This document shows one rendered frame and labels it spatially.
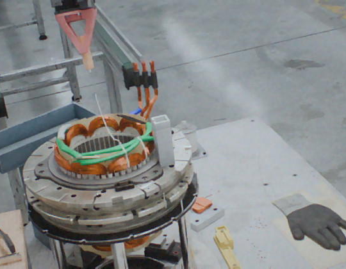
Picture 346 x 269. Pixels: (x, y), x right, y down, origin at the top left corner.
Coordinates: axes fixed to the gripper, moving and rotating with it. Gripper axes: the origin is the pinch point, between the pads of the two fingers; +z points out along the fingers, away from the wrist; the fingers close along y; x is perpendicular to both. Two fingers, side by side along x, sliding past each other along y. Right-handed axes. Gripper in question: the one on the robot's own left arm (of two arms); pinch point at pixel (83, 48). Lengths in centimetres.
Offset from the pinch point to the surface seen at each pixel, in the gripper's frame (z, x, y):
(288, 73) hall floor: 30, -69, 313
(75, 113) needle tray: 13.3, 11.0, 41.6
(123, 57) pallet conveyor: 2, 7, 150
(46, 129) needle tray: 15.3, 17.6, 37.6
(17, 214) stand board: 26.4, 17.4, -3.0
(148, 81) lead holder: 8.4, -9.3, 11.6
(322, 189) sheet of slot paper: 43, -43, 47
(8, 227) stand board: 27.6, 18.5, -6.6
